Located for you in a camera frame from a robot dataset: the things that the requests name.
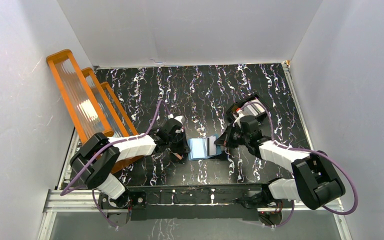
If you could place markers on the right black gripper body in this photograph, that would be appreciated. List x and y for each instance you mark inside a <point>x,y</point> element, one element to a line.
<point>234,137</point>

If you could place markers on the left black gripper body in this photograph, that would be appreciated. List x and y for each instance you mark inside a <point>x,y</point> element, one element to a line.
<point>182,143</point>

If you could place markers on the white credit card stack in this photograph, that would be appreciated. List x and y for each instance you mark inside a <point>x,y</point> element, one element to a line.
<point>255,109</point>

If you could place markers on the blue leather card holder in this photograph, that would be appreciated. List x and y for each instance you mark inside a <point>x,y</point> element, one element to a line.
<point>197,149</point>

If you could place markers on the white striped credit card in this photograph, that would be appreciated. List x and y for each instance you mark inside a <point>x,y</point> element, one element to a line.
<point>211,149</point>

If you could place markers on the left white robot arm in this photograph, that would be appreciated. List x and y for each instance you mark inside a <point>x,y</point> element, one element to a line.
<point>94,162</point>

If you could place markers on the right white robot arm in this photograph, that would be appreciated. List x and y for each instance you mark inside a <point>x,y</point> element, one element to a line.
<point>315,181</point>

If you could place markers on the black card box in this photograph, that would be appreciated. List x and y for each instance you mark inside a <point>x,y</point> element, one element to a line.
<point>232,112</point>

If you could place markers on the white pink pen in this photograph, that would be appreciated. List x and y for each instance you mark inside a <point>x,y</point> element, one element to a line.
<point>178,156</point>

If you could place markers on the orange tiered organizer rack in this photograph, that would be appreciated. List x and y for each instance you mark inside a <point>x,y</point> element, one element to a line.
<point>92,105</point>

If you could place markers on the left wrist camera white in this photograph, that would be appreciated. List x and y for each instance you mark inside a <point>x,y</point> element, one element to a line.
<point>176,124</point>

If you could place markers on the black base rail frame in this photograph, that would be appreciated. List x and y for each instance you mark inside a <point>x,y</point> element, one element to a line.
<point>244,201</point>

